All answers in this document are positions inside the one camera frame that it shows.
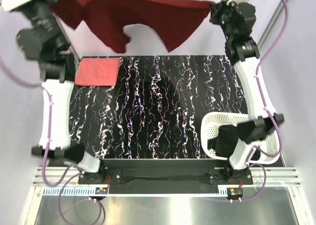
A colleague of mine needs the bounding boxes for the folded pink t shirt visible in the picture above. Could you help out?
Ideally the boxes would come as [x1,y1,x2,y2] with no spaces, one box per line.
[75,58,120,87]

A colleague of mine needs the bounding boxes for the aluminium frame post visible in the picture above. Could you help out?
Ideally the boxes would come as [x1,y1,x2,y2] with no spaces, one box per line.
[251,0,291,58]
[56,18,81,67]

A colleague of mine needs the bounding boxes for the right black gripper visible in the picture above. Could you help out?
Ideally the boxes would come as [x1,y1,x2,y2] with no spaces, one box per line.
[209,0,241,41]

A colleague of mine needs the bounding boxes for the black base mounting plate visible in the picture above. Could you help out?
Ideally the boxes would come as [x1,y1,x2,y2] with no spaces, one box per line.
[79,159,253,192]

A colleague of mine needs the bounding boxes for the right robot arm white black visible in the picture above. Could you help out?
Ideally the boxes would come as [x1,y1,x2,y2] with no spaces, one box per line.
[209,0,284,184]

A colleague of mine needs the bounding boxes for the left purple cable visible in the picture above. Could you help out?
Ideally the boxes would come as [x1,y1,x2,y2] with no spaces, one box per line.
[0,54,104,225]

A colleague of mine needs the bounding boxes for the purple cable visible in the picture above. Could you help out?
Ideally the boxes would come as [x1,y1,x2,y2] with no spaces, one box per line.
[0,54,104,225]
[244,0,289,201]

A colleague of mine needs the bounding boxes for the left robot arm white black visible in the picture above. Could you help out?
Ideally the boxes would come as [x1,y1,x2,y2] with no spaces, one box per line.
[13,0,107,184]

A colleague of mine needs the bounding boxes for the dark red t shirt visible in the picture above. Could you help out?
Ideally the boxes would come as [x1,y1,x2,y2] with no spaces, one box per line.
[51,0,213,53]

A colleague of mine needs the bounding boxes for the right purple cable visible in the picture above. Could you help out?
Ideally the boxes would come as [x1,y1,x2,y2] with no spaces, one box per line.
[244,0,289,201]

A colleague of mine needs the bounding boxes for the right aluminium frame post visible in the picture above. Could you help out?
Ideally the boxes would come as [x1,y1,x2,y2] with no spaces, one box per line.
[251,0,291,58]

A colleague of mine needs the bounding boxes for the white slotted cable duct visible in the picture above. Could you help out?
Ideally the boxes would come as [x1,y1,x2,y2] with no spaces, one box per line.
[43,186,228,197]

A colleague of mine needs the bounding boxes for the left aluminium frame post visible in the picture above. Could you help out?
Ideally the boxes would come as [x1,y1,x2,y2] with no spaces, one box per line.
[56,18,81,67]

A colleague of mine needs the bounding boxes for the black garment in basket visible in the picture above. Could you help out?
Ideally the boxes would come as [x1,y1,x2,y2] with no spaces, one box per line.
[202,123,264,162]

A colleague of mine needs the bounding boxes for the white plastic laundry basket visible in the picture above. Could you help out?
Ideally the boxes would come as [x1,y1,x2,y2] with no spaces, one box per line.
[200,112,280,164]

